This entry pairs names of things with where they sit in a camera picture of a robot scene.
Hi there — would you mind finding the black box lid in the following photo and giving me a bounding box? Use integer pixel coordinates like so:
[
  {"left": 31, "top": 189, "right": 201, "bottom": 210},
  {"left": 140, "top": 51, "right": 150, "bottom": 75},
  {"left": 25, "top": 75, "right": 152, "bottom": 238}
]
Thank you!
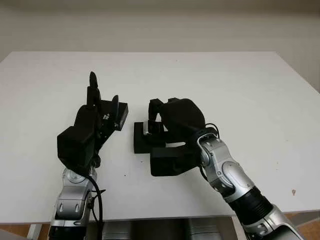
[{"left": 99, "top": 99, "right": 129, "bottom": 132}]

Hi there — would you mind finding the grey robot thigh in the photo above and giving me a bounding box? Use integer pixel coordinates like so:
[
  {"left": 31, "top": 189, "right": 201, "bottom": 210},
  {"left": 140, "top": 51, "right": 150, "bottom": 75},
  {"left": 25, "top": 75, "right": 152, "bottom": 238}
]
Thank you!
[{"left": 187, "top": 218, "right": 231, "bottom": 240}]

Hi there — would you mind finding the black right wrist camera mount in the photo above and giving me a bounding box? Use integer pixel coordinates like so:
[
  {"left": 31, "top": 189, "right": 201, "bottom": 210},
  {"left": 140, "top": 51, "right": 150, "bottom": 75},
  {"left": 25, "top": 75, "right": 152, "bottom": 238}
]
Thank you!
[{"left": 149, "top": 142, "right": 201, "bottom": 177}]

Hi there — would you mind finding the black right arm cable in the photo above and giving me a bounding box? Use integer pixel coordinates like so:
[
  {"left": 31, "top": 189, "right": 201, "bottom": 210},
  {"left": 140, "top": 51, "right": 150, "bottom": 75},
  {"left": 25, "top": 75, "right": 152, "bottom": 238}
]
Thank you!
[{"left": 203, "top": 121, "right": 220, "bottom": 138}]

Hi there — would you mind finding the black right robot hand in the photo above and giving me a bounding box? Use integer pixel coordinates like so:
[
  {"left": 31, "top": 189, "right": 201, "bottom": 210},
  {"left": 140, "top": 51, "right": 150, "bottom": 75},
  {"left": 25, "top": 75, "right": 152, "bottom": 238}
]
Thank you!
[{"left": 147, "top": 97, "right": 207, "bottom": 148}]

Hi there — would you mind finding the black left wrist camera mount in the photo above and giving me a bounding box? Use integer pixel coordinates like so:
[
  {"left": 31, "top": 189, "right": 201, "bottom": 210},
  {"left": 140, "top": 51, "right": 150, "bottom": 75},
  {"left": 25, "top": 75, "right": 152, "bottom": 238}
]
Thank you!
[{"left": 56, "top": 126, "right": 97, "bottom": 176}]

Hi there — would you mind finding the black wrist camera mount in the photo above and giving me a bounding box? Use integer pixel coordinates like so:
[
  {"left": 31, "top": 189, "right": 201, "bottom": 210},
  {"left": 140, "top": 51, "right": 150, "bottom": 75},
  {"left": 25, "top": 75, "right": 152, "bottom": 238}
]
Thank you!
[
  {"left": 56, "top": 126, "right": 97, "bottom": 176},
  {"left": 149, "top": 142, "right": 201, "bottom": 177}
]

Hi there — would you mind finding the black camera box base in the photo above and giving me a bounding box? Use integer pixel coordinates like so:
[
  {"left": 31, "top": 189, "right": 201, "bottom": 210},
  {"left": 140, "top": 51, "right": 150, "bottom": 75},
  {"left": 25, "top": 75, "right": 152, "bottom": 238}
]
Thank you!
[{"left": 133, "top": 121, "right": 166, "bottom": 155}]

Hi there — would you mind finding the dark robot waist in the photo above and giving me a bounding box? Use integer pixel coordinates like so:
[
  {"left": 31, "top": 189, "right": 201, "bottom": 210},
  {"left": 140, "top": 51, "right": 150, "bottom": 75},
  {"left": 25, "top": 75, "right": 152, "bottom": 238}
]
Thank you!
[{"left": 131, "top": 219, "right": 188, "bottom": 240}]

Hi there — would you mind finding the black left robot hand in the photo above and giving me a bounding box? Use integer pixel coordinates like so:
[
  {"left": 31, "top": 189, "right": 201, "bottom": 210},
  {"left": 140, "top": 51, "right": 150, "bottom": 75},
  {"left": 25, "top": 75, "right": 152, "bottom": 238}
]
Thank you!
[{"left": 73, "top": 71, "right": 120, "bottom": 168}]

